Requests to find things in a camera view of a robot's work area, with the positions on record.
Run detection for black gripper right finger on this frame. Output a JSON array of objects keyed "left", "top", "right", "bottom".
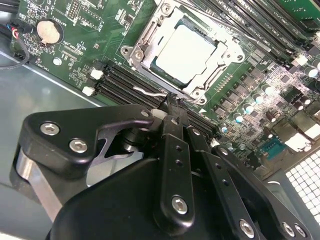
[{"left": 179, "top": 99, "right": 313, "bottom": 240}]

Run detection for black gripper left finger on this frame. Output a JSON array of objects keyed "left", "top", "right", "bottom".
[{"left": 9, "top": 93, "right": 196, "bottom": 235}]

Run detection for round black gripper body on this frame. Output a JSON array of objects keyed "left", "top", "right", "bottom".
[{"left": 44, "top": 156, "right": 236, "bottom": 240}]

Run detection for metal wire locking lever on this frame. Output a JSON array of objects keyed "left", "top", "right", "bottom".
[
  {"left": 214, "top": 17, "right": 254, "bottom": 42},
  {"left": 133, "top": 85, "right": 203, "bottom": 103}
]

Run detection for metal socket cover frame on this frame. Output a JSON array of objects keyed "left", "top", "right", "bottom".
[{"left": 134, "top": 0, "right": 242, "bottom": 97}]

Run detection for CPU with silver top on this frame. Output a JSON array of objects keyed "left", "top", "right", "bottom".
[{"left": 149, "top": 17, "right": 220, "bottom": 88}]

